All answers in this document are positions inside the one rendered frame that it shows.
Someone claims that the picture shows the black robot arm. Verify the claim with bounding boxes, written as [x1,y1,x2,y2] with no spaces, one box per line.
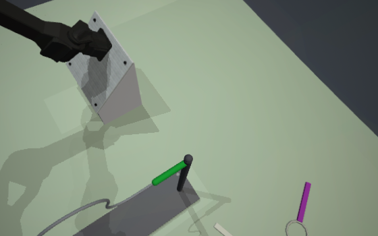
[0,0,112,63]

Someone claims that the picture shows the grey ring with purple handle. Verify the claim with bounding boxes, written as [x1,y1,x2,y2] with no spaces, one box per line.
[286,182,311,236]

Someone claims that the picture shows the grey loop with straight flat handle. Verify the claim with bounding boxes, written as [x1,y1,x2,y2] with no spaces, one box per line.
[214,222,233,236]

